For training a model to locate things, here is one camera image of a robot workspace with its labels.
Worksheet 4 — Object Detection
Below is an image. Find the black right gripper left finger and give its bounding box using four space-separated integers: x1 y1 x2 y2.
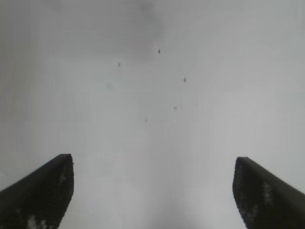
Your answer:
0 153 75 229

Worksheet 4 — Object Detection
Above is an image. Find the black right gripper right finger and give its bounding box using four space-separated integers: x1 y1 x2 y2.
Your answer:
232 156 305 229

